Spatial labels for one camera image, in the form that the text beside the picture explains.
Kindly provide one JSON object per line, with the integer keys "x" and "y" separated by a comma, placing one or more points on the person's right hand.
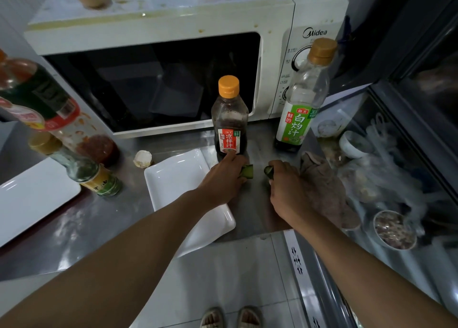
{"x": 288, "y": 191}

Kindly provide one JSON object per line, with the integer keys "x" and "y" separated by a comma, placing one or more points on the person's left hand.
{"x": 223, "y": 184}

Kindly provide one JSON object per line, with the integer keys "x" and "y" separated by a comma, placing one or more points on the cucumber piece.
{"x": 269, "y": 172}
{"x": 247, "y": 171}

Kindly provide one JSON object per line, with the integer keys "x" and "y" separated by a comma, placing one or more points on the white microwave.
{"x": 161, "y": 20}

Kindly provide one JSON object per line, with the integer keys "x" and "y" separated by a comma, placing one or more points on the person's left forearm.
{"x": 107, "y": 267}

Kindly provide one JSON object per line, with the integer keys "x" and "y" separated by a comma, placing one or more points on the person's right forearm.
{"x": 375, "y": 285}

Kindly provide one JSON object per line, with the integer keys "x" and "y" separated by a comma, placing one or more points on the brown cleaning cloth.
{"x": 327, "y": 191}

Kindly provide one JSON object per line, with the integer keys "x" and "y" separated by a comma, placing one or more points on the stainless steel table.
{"x": 107, "y": 217}

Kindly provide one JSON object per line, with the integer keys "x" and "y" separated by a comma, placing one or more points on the person's left beige sandal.
{"x": 212, "y": 320}

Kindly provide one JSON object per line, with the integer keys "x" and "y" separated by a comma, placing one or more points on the white rectangular plate orange print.
{"x": 175, "y": 184}

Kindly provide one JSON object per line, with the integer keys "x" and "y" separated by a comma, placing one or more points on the dark sauce bottle orange cap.
{"x": 229, "y": 123}

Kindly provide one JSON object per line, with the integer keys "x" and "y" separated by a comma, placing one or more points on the small white bowl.
{"x": 352, "y": 143}

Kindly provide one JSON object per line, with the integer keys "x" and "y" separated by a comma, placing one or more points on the clear bottle green label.
{"x": 304, "y": 98}

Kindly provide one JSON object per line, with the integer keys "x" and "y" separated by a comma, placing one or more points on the bowl of chopped meat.
{"x": 394, "y": 230}

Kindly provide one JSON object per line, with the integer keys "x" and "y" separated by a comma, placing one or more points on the glass display fridge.
{"x": 411, "y": 177}

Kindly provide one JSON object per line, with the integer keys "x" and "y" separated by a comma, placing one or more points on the small green glass bottle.
{"x": 82, "y": 168}

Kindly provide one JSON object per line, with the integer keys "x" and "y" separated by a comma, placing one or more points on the plain white rectangular plate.
{"x": 32, "y": 199}

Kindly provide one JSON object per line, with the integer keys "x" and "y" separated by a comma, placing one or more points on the red sauce bottle orange cap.
{"x": 43, "y": 98}

